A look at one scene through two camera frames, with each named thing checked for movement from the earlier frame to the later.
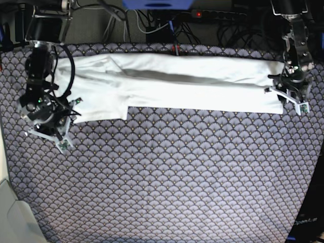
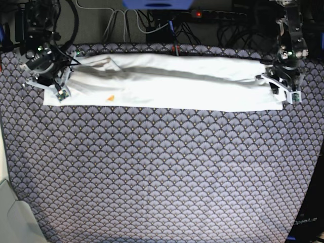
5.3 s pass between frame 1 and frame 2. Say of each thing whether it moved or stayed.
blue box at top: stayed
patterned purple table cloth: stayed
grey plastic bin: stayed
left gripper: moved
